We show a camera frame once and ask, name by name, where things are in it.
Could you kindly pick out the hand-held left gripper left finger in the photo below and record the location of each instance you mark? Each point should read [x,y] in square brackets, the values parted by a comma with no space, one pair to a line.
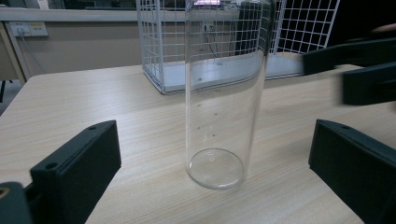
[77,168]

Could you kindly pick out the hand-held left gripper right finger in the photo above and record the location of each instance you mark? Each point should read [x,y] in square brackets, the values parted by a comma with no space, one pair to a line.
[351,168]

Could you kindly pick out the tall clear glass cylinder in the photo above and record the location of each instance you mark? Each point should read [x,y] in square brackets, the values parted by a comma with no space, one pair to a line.
[218,124]

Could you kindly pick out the white wall socket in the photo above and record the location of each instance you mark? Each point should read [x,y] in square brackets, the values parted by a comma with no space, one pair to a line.
[28,29]

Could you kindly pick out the grey wall trunking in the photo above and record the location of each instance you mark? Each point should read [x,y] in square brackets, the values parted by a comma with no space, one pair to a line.
[68,14]

